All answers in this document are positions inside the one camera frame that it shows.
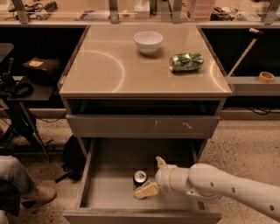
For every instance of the black bag on shelf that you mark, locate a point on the black bag on shelf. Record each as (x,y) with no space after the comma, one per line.
(44,72)

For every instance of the grey side shelf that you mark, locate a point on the grey side shelf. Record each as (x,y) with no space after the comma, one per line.
(252,86)

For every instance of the blue pepsi can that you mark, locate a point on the blue pepsi can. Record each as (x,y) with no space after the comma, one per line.
(139,178)

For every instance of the person's grey trouser leg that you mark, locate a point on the person's grey trouser leg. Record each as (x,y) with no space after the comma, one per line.
(14,173)

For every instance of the crushed green soda can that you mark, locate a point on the crushed green soda can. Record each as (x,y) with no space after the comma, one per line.
(184,62)

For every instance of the open grey middle drawer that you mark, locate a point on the open grey middle drawer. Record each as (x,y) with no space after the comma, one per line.
(106,192)

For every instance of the closed grey top drawer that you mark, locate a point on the closed grey top drawer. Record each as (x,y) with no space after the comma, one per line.
(143,126)

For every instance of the black backpack on floor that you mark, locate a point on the black backpack on floor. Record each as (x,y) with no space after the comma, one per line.
(73,160)

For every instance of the black headphones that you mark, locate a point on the black headphones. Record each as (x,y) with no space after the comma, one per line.
(21,90)

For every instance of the roll of masking tape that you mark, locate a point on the roll of masking tape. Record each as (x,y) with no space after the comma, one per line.
(265,77)

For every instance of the person's tan shoe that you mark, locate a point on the person's tan shoe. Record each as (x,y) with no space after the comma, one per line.
(39,194)

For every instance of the white ceramic bowl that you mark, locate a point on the white ceramic bowl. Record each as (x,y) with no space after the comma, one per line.
(148,42)

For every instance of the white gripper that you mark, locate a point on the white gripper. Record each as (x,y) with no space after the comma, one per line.
(164,175)

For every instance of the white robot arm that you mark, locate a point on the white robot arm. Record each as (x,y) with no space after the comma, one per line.
(207,183)

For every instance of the grey drawer cabinet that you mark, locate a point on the grey drawer cabinet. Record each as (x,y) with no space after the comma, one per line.
(109,76)

